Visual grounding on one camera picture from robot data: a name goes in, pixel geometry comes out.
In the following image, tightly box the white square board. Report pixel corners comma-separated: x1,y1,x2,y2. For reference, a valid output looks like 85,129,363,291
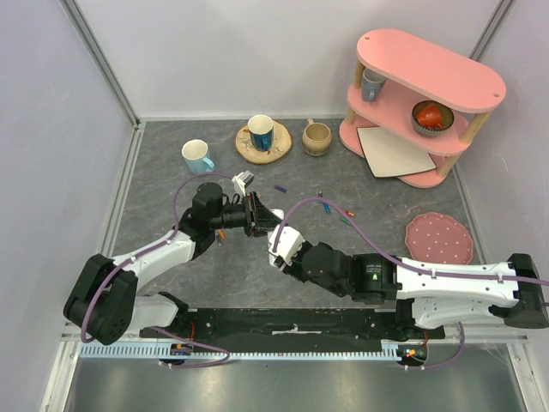
357,127,436,178

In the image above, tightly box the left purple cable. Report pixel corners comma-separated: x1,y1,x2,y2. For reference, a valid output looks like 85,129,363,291
80,172,235,343

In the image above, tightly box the beige ceramic mug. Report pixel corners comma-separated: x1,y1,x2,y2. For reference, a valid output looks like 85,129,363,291
302,118,332,157

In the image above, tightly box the pink dotted plate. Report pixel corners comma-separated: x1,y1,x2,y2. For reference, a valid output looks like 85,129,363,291
405,212,474,264

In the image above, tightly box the orange cup in bowl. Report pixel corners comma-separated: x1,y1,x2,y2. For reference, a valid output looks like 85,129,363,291
415,102,443,129

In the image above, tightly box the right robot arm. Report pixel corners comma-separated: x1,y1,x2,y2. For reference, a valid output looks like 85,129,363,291
269,241,548,338

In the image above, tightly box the light blue mug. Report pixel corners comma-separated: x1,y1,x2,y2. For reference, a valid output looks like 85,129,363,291
181,139,215,174

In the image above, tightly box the pink three-tier shelf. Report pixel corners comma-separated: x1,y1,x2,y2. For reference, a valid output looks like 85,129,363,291
339,28,506,189

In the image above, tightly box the beige floral plate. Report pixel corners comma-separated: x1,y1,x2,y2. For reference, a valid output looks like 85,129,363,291
234,120,293,165

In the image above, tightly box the grey-blue mug on shelf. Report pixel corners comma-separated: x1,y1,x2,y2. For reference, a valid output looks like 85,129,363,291
361,69,386,102

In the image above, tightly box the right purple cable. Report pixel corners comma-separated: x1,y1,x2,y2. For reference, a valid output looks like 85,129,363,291
273,197,549,287

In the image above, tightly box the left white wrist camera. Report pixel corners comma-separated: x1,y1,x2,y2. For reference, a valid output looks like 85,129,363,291
232,171,254,197

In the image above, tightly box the dark blue mug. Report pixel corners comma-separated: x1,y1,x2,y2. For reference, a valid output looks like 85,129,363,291
247,114,274,152

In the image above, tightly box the purple cable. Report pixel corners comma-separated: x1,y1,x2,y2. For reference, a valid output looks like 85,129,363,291
273,197,549,287
80,172,235,343

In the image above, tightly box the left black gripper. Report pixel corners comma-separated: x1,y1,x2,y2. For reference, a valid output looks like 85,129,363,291
210,191,282,238

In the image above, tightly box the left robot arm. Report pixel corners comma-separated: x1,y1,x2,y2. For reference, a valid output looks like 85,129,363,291
63,182,284,345

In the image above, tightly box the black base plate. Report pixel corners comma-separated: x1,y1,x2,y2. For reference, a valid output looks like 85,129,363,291
166,308,445,352

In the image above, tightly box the grey cable duct rail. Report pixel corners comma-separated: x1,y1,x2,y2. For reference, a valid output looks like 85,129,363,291
79,340,419,361

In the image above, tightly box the grey patterned bowl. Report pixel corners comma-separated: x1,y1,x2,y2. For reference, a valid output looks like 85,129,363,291
411,100,455,137

